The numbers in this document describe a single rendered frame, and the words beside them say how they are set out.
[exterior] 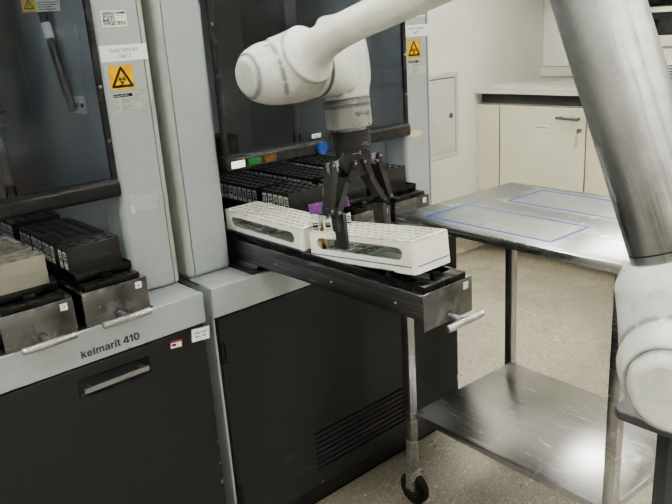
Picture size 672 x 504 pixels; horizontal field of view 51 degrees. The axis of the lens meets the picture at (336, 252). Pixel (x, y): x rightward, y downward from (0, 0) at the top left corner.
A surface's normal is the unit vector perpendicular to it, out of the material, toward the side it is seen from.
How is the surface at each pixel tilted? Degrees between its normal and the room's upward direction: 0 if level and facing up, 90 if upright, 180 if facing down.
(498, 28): 90
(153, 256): 90
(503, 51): 90
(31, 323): 90
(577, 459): 0
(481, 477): 0
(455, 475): 0
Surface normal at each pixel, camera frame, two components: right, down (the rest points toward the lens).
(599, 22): -0.42, 0.18
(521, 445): -0.07, -0.95
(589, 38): -0.65, 0.25
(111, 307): 0.66, 0.18
